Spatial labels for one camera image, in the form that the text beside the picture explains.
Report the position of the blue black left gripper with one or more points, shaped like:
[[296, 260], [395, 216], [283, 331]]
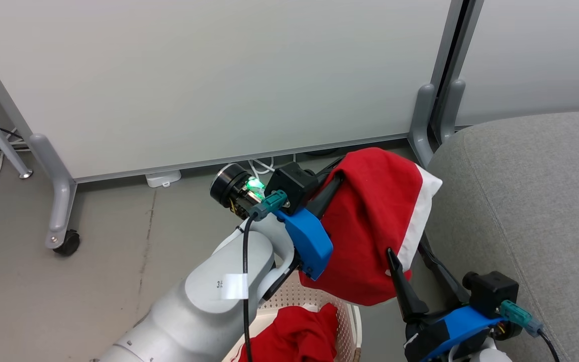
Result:
[[307, 241]]

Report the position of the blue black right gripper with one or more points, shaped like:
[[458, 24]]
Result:
[[450, 329]]

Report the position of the red garment white hem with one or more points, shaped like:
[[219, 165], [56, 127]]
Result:
[[370, 226]]

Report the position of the red jersey with print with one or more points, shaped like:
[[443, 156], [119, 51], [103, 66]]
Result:
[[294, 337]]

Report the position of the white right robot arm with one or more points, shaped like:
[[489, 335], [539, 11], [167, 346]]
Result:
[[488, 356]]

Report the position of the white perforated laundry basket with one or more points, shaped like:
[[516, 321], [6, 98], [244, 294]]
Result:
[[294, 296]]

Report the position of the grey partition leg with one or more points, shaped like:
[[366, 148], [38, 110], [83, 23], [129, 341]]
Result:
[[451, 108], [58, 191], [421, 125]]

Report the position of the grey fabric sofa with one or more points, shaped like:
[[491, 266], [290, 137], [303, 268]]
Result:
[[531, 211]]

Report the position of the small white floor box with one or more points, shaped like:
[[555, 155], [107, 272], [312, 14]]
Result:
[[163, 178]]

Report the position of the large white partition panel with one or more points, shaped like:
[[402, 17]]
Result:
[[194, 75]]

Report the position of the narrow white partition panel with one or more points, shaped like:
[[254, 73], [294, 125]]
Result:
[[536, 55]]

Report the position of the black caster wheel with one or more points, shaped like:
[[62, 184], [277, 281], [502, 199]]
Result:
[[67, 244]]

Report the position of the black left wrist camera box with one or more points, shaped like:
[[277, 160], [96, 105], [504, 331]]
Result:
[[292, 187]]

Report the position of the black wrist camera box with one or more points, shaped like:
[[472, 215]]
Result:
[[292, 187], [493, 294]]

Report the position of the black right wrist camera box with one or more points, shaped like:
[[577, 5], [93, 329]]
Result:
[[493, 294]]

